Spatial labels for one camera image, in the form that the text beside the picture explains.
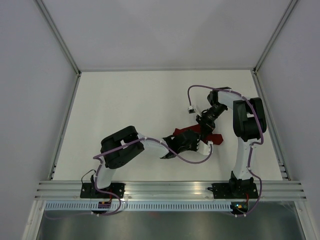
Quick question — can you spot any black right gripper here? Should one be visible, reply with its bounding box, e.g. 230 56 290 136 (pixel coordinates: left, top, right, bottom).
195 103 227 138

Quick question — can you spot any dark red cloth napkin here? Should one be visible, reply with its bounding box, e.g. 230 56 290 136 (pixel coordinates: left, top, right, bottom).
173 124 224 145

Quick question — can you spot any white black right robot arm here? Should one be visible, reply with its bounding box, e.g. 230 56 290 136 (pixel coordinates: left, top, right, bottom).
197 87 267 200

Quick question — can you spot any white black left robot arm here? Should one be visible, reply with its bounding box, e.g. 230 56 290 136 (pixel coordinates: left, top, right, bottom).
91 126 207 198

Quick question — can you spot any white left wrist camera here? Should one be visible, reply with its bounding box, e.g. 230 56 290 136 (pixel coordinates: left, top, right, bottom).
197 140 214 156

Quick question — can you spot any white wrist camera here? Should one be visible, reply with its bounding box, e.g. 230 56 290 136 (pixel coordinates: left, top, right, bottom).
197 140 214 156
187 105 200 115

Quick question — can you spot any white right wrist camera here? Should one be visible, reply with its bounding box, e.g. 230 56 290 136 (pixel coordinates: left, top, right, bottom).
187 105 200 115

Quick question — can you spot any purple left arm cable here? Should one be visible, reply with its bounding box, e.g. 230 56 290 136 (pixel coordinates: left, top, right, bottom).
93 138 214 165

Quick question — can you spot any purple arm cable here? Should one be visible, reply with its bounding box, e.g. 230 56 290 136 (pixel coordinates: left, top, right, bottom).
187 84 265 218
93 138 214 165

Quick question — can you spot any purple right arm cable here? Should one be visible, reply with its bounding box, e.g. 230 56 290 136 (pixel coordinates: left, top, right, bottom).
187 84 265 218

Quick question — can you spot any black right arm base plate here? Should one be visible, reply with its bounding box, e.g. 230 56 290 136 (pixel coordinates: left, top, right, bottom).
208 183 259 200

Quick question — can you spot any right aluminium side rail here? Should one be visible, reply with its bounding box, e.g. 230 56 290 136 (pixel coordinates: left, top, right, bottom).
251 69 292 181

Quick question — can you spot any aluminium side rail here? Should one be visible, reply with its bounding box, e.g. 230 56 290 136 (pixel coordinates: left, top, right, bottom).
46 71 82 181
251 69 292 181

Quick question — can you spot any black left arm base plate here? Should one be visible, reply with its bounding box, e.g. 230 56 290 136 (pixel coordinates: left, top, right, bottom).
80 182 125 199

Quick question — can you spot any left aluminium side rail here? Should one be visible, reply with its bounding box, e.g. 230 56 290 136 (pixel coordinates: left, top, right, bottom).
46 71 82 181

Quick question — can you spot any right aluminium frame post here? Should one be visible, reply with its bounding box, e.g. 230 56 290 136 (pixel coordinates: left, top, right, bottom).
251 0 300 75

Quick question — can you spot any aluminium frame post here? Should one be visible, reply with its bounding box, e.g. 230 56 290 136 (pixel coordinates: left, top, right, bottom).
33 0 81 76
251 0 300 75

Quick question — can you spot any aluminium front rail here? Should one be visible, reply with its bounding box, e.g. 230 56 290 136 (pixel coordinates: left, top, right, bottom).
34 180 307 202

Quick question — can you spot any white slotted cable duct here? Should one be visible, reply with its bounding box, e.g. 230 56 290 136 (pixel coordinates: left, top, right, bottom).
45 200 232 212

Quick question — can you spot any left aluminium frame post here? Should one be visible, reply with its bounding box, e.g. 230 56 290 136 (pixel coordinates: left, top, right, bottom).
33 0 81 76

